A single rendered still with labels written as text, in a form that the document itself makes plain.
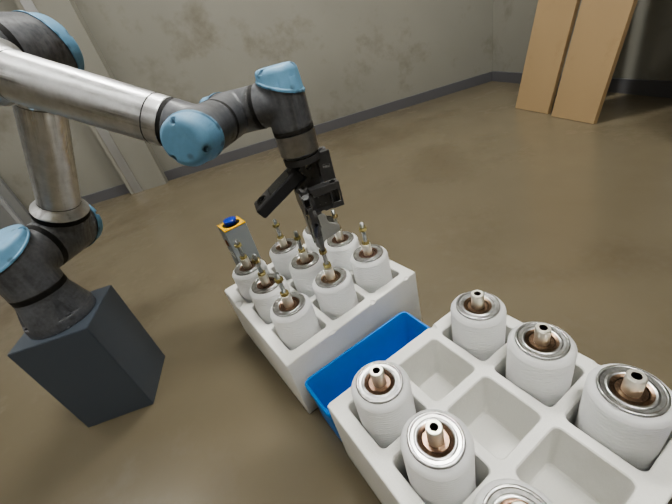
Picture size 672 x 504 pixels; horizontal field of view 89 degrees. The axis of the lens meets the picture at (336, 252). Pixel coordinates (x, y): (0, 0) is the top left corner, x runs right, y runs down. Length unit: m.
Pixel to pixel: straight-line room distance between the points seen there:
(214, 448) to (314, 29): 2.88
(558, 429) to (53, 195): 1.07
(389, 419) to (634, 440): 0.31
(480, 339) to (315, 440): 0.42
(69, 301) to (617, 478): 1.07
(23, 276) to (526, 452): 1.00
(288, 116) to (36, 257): 0.65
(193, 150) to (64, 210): 0.54
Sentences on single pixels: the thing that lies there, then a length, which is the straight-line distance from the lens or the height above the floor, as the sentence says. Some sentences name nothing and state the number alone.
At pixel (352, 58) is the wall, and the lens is 3.24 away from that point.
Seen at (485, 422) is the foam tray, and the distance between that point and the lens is 0.76.
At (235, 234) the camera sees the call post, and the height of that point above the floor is 0.29.
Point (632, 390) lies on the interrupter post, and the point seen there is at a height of 0.26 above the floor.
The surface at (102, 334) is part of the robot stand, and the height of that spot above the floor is 0.25.
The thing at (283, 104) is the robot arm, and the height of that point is 0.64.
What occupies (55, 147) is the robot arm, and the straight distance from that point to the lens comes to 0.94.
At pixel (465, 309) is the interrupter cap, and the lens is 0.68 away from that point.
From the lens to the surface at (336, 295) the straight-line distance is 0.78.
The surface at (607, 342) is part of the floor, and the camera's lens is 1.02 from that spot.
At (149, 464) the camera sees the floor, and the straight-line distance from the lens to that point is 1.03.
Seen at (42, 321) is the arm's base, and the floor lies 0.34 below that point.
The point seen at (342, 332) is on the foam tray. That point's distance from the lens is 0.80.
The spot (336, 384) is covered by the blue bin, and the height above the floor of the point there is 0.05.
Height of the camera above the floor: 0.73
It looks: 32 degrees down
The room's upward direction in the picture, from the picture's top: 16 degrees counter-clockwise
